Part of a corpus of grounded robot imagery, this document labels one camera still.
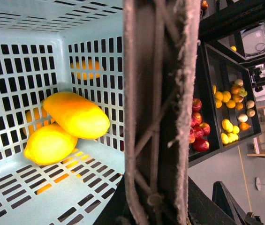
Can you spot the light teal plastic basket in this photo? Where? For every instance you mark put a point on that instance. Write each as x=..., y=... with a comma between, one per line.
x=135, y=59

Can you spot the yellow lemon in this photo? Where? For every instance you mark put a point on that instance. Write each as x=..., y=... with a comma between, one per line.
x=49, y=145

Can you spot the black wooden apple crate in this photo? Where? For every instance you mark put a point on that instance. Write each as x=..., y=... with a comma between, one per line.
x=204, y=92

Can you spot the yellow mango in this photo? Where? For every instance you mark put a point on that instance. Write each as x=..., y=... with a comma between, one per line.
x=77, y=115

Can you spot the dark felt left gripper finger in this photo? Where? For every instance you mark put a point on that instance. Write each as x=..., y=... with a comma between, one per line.
x=222, y=209

